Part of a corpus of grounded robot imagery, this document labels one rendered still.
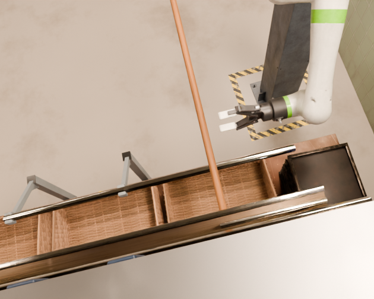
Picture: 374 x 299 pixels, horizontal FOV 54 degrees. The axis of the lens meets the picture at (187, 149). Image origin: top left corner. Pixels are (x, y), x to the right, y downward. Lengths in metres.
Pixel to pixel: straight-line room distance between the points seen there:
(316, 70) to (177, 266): 1.04
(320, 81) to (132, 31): 2.22
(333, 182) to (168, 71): 1.74
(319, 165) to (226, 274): 1.37
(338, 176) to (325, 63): 0.62
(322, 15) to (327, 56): 0.14
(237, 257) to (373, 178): 2.41
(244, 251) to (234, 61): 2.64
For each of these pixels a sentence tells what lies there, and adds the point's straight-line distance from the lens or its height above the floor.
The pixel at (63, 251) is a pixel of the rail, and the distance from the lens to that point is 1.26.
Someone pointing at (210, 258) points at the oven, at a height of 2.10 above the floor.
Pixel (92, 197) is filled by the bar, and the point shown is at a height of 1.17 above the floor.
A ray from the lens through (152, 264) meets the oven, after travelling 0.49.
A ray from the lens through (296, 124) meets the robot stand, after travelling 2.84.
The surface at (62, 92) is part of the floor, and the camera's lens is 3.23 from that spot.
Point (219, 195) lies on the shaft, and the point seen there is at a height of 1.21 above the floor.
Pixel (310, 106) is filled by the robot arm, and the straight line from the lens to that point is 1.41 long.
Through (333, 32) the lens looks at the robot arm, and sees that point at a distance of 1.38.
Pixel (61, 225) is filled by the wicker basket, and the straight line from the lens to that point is 2.14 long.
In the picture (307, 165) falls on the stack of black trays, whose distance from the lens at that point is 1.80.
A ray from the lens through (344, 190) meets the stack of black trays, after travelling 1.81.
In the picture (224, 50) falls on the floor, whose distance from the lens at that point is 3.11.
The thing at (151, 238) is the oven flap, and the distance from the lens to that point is 1.20.
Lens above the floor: 2.59
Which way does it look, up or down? 70 degrees down
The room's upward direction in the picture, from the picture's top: 19 degrees counter-clockwise
